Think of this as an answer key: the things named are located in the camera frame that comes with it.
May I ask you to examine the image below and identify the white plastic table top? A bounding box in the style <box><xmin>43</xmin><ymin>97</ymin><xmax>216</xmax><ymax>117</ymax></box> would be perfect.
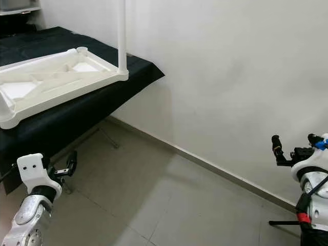
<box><xmin>0</xmin><ymin>46</ymin><xmax>130</xmax><ymax>130</ymax></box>

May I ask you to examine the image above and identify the black round basin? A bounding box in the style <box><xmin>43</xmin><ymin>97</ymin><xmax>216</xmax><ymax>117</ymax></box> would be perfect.
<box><xmin>0</xmin><ymin>11</ymin><xmax>39</xmax><ymax>35</ymax></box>

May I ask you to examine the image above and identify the clear plastic storage box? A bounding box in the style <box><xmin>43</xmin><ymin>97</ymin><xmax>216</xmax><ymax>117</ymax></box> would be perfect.
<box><xmin>0</xmin><ymin>0</ymin><xmax>42</xmax><ymax>13</ymax></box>

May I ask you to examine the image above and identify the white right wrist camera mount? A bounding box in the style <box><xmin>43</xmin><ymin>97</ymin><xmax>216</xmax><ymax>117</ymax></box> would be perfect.
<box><xmin>291</xmin><ymin>134</ymin><xmax>328</xmax><ymax>182</ymax></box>

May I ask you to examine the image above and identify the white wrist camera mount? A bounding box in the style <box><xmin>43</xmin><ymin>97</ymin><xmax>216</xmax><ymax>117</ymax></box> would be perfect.
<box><xmin>16</xmin><ymin>153</ymin><xmax>63</xmax><ymax>200</ymax></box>
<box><xmin>291</xmin><ymin>134</ymin><xmax>328</xmax><ymax>182</ymax></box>

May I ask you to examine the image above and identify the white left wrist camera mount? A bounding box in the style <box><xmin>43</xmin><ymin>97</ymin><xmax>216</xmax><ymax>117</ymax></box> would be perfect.
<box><xmin>16</xmin><ymin>153</ymin><xmax>63</xmax><ymax>200</ymax></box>

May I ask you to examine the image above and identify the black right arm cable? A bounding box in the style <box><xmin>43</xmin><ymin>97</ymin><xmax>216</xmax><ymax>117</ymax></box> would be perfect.
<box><xmin>295</xmin><ymin>141</ymin><xmax>328</xmax><ymax>218</ymax></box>

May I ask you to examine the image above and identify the grey metal folding table frame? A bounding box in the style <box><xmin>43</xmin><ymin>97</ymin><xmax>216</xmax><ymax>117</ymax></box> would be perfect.
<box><xmin>97</xmin><ymin>127</ymin><xmax>120</xmax><ymax>150</ymax></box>

